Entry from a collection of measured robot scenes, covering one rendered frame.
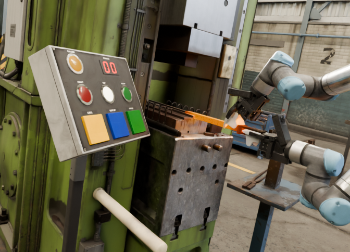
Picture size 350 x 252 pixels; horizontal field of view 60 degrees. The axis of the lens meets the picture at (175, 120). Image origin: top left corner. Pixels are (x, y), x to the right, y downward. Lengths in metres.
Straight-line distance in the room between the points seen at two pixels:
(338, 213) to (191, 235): 0.82
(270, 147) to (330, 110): 7.86
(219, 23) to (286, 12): 8.53
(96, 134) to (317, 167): 0.67
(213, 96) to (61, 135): 1.02
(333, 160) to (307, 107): 8.11
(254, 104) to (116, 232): 0.86
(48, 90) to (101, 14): 0.53
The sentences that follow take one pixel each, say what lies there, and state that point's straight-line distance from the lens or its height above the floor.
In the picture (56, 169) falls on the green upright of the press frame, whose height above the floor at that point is 0.59.
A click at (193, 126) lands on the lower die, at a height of 0.95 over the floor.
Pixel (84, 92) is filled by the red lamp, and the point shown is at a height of 1.09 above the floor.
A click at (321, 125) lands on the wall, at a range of 9.03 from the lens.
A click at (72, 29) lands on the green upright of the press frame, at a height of 1.29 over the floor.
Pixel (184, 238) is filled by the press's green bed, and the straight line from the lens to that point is 1.54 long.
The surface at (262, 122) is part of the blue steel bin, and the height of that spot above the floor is 0.57.
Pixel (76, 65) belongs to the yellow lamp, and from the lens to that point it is 0.85.
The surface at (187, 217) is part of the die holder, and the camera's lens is 1.49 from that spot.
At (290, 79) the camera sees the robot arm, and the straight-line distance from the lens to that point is 1.04.
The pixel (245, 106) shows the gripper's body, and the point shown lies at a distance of 1.18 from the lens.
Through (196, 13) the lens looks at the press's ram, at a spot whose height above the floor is 1.42.
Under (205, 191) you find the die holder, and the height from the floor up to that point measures 0.64.
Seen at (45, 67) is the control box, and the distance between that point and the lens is 0.83.
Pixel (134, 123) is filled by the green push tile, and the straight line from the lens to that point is 0.96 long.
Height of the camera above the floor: 1.20
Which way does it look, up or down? 10 degrees down
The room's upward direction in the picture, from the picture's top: 10 degrees clockwise
